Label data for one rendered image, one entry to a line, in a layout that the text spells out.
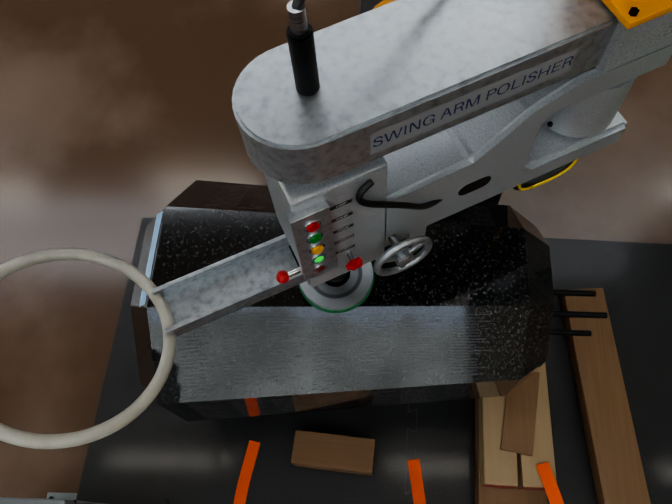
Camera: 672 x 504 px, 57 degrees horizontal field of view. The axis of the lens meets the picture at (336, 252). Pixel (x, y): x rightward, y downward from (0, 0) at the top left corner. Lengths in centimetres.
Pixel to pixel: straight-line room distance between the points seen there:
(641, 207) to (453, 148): 183
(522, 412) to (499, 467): 21
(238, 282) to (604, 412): 156
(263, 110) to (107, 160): 226
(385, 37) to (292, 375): 112
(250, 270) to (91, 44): 239
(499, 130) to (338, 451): 145
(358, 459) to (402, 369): 59
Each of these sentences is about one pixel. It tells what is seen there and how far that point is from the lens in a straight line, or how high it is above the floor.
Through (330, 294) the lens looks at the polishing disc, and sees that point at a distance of 175.
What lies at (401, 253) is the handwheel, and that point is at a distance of 143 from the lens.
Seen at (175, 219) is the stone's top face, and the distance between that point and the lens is 201.
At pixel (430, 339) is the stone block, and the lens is 185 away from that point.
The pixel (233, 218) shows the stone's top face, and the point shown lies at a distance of 196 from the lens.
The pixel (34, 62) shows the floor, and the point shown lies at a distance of 382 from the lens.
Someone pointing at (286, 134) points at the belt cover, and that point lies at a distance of 102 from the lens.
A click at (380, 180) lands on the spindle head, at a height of 150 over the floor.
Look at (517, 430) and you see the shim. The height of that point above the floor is 22.
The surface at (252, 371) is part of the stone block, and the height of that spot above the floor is 67.
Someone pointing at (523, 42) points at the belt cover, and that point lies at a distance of 115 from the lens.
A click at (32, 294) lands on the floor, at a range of 308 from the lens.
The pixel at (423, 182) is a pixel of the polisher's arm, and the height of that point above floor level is 138.
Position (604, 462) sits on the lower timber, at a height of 9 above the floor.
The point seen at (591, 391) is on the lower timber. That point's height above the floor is 9.
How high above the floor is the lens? 252
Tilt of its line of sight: 66 degrees down
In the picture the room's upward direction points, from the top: 8 degrees counter-clockwise
